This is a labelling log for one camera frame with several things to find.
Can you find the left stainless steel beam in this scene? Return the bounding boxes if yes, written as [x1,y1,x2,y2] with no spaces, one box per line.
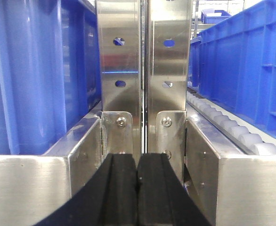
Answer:
[0,105,102,226]

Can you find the left stainless steel upright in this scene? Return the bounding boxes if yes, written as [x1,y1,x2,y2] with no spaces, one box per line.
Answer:
[96,0,142,162]

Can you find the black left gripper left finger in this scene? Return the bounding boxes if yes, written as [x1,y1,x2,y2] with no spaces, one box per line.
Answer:
[37,154,138,226]

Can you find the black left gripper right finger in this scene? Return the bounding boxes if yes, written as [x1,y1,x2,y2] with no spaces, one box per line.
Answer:
[138,153,210,226]

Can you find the blue crate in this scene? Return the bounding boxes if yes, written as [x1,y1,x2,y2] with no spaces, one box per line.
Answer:
[190,0,276,139]
[0,0,101,155]

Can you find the blue crate on left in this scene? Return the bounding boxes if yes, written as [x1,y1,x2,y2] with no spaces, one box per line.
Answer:
[0,0,101,155]

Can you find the white roller track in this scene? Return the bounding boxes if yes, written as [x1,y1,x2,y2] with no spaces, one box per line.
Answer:
[187,92,276,156]

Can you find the right stainless steel beam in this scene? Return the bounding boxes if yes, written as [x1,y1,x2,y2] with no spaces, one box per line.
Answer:
[186,106,276,226]

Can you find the stainless steel beam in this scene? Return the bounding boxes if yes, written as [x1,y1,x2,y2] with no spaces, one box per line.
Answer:
[0,105,102,226]
[186,106,276,226]

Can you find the stainless steel upright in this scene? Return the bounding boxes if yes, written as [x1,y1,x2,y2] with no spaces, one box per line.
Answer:
[96,0,142,162]
[145,0,193,182]

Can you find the right stainless steel upright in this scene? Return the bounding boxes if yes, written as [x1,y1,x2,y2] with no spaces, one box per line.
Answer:
[145,0,193,182]

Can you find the blue crate on right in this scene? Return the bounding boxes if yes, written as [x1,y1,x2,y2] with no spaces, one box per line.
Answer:
[190,0,276,139]

